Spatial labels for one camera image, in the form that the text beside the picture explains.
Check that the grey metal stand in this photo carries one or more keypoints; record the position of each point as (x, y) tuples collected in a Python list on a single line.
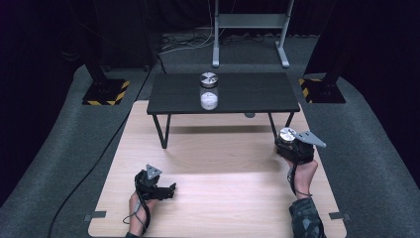
[(251, 20)]

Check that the person's left hand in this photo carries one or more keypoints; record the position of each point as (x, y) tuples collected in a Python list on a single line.
[(140, 206)]

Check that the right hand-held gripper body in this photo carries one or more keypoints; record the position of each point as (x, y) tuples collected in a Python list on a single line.
[(300, 150)]

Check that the small grey round disc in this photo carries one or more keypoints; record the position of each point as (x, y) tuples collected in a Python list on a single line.
[(249, 115)]

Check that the black stand with striped base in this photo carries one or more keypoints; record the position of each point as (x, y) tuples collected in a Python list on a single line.
[(323, 91), (105, 92)]

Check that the black raised shelf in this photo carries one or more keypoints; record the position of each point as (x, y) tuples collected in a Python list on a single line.
[(251, 92)]

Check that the person's right hand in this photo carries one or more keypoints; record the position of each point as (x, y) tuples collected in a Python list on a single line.
[(303, 178)]

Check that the grey tape strip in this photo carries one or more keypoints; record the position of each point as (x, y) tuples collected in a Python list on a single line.
[(95, 215), (339, 216)]

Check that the glass jar with white contents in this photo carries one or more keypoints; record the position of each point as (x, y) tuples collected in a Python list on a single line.
[(209, 95)]

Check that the dark wheeled stand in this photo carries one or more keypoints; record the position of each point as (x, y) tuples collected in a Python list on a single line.
[(128, 33)]

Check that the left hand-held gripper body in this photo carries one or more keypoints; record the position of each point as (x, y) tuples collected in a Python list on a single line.
[(150, 185)]

